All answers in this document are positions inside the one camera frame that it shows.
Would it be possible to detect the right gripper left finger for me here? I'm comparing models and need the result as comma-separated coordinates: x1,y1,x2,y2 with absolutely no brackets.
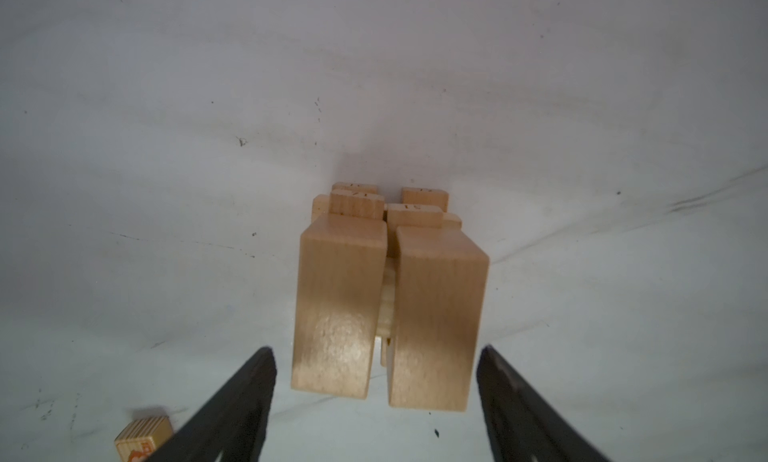
147,346,277,462

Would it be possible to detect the curved wood block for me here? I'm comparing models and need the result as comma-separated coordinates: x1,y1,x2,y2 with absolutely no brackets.
387,226,490,412

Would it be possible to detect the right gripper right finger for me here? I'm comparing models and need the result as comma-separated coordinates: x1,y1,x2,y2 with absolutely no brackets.
476,345,608,462

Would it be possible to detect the wood block of trio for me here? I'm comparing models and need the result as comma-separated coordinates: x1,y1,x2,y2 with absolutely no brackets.
401,187,450,212
310,193,463,230

